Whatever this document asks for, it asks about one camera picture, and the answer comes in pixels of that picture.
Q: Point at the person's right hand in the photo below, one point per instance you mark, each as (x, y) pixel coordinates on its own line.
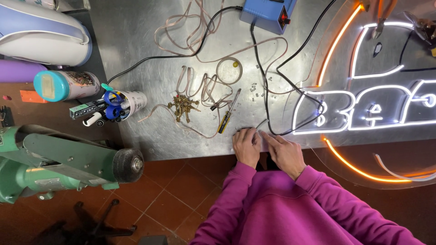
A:
(286, 155)

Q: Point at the person's left hand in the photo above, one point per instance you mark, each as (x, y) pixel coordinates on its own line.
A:
(246, 146)

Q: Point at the person's left fingers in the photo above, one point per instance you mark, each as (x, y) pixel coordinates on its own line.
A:
(246, 133)

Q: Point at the scattered cut tubing bits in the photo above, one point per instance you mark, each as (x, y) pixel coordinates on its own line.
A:
(255, 90)

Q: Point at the bunch of brass keys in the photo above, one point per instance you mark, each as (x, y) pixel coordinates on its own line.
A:
(182, 107)

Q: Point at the person's magenta sweatshirt torso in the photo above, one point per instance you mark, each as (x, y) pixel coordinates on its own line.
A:
(289, 211)

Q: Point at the white pen holder cup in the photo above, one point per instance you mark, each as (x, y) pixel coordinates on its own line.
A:
(134, 102)

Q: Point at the blue soldering station box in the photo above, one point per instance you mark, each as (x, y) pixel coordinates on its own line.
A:
(267, 13)

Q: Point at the lit neon sign acrylic panel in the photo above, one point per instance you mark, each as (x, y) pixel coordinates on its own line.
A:
(371, 95)

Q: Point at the white marker pen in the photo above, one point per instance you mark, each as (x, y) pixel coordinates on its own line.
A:
(92, 119)

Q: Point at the loose white neon strip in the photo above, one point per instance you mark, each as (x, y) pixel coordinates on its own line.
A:
(402, 170)

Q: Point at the black chair base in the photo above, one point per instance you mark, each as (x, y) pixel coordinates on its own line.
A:
(92, 221)

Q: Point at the floral tumbler with teal lid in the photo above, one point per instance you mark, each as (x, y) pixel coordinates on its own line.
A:
(66, 85)

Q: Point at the green belt grinder machine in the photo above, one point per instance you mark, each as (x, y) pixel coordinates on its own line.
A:
(58, 160)

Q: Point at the orange paper slip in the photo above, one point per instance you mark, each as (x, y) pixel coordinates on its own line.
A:
(32, 96)

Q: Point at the white blue thermos jug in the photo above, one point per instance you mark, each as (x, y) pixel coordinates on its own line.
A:
(42, 32)

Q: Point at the purple bottle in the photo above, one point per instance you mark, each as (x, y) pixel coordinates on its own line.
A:
(18, 70)

